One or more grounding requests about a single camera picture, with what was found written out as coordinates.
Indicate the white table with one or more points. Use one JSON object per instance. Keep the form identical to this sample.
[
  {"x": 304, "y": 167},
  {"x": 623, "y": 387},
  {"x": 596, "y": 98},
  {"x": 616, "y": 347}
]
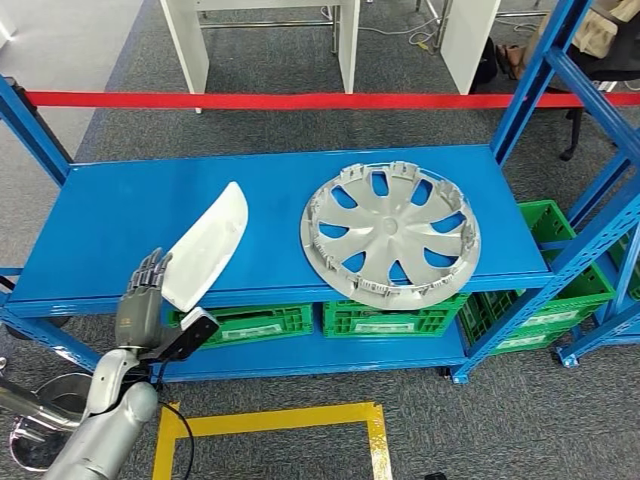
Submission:
[
  {"x": 190, "y": 53},
  {"x": 470, "y": 40}
]

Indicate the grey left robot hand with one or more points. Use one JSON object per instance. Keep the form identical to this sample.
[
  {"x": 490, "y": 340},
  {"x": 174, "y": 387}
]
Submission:
[{"x": 140, "y": 318}]

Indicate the white curved plastic part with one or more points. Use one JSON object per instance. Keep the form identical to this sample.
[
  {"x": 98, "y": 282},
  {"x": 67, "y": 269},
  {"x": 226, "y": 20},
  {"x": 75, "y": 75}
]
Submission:
[{"x": 210, "y": 245}]

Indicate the silver wheel hubcap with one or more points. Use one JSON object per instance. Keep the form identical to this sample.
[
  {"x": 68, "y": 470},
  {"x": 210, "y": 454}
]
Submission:
[{"x": 387, "y": 225}]

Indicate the person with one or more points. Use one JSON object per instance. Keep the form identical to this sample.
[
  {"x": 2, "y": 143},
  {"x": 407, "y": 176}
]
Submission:
[{"x": 595, "y": 30}]

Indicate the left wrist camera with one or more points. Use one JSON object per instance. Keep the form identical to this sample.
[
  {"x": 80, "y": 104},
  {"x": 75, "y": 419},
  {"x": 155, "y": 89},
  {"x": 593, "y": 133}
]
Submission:
[{"x": 200, "y": 318}]

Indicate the yellow tape square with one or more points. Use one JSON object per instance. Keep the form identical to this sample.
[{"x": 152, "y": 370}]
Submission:
[{"x": 280, "y": 420}]

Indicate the green plastic crate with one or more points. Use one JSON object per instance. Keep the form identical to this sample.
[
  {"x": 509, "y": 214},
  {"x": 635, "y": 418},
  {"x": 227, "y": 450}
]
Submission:
[
  {"x": 290, "y": 324},
  {"x": 580, "y": 291},
  {"x": 520, "y": 343},
  {"x": 616, "y": 252},
  {"x": 340, "y": 321}
]

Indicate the red barrier belt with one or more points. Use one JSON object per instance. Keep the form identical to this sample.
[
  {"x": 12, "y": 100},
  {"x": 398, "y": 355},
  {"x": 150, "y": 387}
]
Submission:
[{"x": 300, "y": 100}]

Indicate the black office chair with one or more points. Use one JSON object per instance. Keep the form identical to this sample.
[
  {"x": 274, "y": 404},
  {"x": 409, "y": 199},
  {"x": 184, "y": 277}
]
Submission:
[{"x": 615, "y": 63}]

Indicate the blue metal shelf rack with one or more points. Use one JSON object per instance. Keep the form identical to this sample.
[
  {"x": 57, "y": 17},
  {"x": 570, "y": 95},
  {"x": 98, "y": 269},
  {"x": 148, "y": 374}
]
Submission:
[
  {"x": 595, "y": 334},
  {"x": 150, "y": 225}
]

